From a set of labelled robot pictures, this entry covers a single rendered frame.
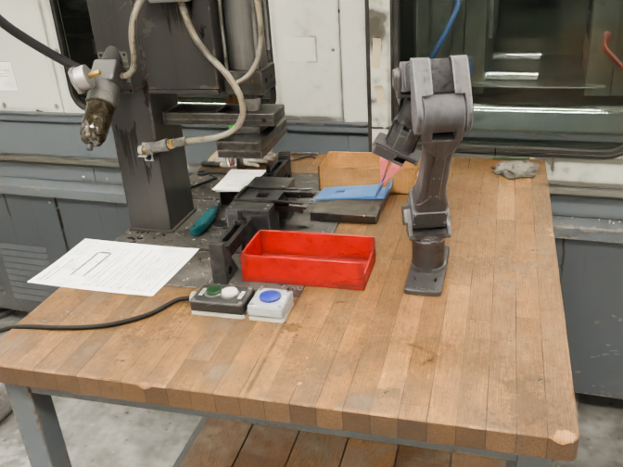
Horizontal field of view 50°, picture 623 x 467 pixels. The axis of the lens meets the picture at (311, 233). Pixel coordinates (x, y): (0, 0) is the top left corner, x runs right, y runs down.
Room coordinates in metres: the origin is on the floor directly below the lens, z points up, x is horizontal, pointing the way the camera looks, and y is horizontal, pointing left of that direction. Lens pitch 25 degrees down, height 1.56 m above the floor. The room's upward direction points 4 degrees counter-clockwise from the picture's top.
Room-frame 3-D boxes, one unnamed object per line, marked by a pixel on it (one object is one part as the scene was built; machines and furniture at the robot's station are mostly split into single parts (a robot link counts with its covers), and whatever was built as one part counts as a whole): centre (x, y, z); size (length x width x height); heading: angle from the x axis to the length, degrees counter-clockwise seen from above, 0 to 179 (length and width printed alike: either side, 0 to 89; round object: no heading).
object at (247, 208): (1.44, 0.11, 0.98); 0.20 x 0.10 x 0.01; 163
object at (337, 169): (1.66, -0.17, 0.93); 0.25 x 0.13 x 0.08; 73
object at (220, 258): (1.20, 0.18, 0.95); 0.06 x 0.03 x 0.09; 163
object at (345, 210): (1.51, -0.10, 0.91); 0.17 x 0.16 x 0.02; 163
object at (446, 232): (1.18, -0.22, 1.00); 0.09 x 0.06 x 0.06; 89
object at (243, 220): (1.27, 0.16, 0.95); 0.15 x 0.03 x 0.10; 163
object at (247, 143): (1.45, 0.18, 1.22); 0.26 x 0.18 x 0.30; 73
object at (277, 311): (1.06, 0.08, 0.90); 0.07 x 0.07 x 0.06; 73
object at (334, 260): (1.20, 0.01, 0.93); 0.25 x 0.12 x 0.06; 73
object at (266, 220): (1.44, 0.11, 0.94); 0.20 x 0.10 x 0.07; 163
